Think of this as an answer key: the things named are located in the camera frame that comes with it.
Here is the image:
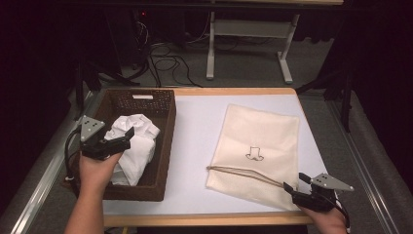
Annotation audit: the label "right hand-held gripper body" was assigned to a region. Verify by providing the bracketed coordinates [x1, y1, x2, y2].
[291, 173, 356, 213]

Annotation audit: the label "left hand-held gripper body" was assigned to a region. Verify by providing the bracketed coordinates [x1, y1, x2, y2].
[78, 115, 126, 161]

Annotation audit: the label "white shirt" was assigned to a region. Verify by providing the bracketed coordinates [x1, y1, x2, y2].
[103, 113, 162, 187]

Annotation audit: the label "brown woven basket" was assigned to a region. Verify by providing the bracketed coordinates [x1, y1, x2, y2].
[69, 88, 177, 203]

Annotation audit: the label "cream mesh laundry bag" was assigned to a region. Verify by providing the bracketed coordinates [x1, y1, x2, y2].
[206, 103, 301, 212]

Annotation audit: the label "person's right hand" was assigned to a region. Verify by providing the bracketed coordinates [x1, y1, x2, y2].
[297, 204, 349, 234]

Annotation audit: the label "person's left hand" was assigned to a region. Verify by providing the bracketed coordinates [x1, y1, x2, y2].
[78, 150, 125, 197]

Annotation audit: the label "black metal stand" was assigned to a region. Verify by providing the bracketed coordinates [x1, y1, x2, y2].
[71, 59, 141, 122]
[294, 66, 356, 134]

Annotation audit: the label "dark device with red light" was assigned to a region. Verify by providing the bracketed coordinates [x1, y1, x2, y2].
[128, 8, 154, 71]

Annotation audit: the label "right hand-held gripper cable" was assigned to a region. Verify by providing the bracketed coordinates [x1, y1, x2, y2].
[319, 192, 353, 232]

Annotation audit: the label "hand-held gripper cable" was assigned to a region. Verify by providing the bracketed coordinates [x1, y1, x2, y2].
[319, 192, 353, 232]
[63, 126, 83, 198]

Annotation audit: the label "left hand-held gripper cable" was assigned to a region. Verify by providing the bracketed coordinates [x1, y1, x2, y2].
[63, 126, 83, 198]

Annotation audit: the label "aluminium rail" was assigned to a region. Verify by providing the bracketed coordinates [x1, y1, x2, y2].
[325, 99, 413, 234]
[9, 91, 100, 234]

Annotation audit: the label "black floor cables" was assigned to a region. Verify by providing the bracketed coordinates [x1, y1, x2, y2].
[142, 40, 205, 89]

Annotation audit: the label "white metal desk frame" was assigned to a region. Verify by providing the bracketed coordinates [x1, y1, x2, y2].
[206, 11, 301, 85]

